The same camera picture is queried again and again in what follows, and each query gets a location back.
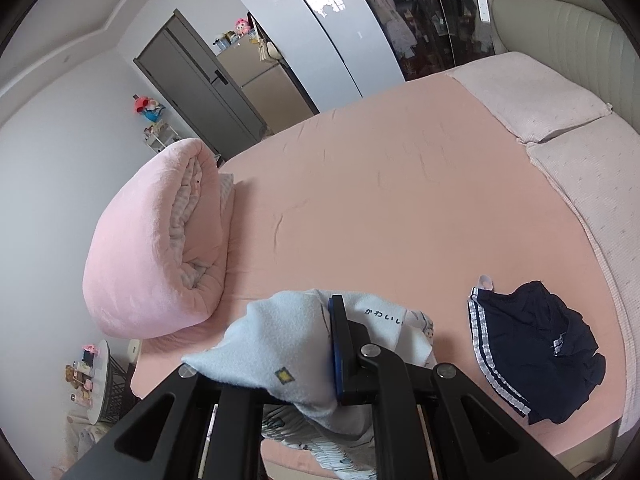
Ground light blue cartoon pajama garment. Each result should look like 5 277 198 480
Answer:
180 288 440 480

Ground navy striped shorts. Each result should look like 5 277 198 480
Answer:
466 275 606 425

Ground rolled pink quilt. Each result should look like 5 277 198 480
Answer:
82 139 234 339

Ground pink bed sheet mattress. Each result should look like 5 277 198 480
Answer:
131 75 626 454

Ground near pink-grey pillow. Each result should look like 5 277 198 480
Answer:
526 114 639 434

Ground pink-grey pillow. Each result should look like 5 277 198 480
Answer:
448 52 612 143
526 114 639 434

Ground beige cabinet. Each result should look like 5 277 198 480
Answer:
217 37 317 133

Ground grey room door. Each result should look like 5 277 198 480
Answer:
134 10 267 160

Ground far pink-grey pillow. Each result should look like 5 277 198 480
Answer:
448 52 612 143

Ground white glossy wardrobe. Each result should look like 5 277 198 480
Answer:
241 0 405 112

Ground dark glass wardrobe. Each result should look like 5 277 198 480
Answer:
366 0 495 80

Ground grey-green padded headboard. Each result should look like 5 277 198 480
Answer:
488 0 639 129

